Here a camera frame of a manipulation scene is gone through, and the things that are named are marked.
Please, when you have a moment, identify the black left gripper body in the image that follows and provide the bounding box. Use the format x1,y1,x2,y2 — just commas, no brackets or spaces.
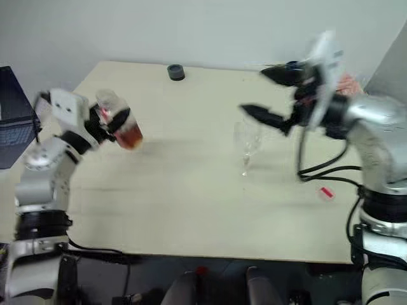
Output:
84,104,118,146

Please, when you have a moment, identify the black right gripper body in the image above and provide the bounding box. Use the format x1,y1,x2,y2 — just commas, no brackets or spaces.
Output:
291,62,322,127

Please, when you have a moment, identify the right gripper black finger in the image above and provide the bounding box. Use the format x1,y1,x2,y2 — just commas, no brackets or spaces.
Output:
239,104,293,137
259,65,307,88

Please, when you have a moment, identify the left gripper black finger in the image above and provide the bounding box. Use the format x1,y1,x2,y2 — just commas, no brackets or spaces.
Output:
106,107,132,133

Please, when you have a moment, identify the bottle with red liquid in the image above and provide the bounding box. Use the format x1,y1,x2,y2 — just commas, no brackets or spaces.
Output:
95,89,144,151

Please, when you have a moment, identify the clear wine glass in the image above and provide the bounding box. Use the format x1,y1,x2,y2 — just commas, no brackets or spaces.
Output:
233,120,266,178

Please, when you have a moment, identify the red and white bottle cap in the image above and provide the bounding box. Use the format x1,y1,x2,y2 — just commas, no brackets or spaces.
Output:
319,186,337,201

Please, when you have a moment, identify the pink cloth bundle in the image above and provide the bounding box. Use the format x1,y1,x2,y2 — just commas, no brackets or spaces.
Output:
336,74,364,97

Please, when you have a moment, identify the dark laptop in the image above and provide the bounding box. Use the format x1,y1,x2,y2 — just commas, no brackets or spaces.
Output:
0,65,43,170

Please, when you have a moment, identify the dark rounded shape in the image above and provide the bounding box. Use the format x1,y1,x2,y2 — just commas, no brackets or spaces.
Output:
163,271,202,305
245,266,284,305

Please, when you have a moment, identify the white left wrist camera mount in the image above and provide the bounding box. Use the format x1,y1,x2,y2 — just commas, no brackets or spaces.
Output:
34,88,92,133

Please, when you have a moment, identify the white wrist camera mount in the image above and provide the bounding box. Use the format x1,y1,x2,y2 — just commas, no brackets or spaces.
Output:
304,29,347,128
34,88,92,133

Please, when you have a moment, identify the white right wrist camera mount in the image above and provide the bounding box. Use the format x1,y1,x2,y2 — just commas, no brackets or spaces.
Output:
304,29,347,128

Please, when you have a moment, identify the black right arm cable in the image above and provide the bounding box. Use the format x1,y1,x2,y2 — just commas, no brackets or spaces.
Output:
296,125,367,265

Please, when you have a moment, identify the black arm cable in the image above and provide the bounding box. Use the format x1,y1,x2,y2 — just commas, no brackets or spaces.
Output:
32,93,43,144
296,125,367,265

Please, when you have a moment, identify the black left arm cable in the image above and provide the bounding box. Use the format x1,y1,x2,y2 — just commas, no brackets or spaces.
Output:
32,93,43,144

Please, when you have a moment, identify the thick black cable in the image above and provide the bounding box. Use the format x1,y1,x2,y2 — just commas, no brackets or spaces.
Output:
67,238,144,298

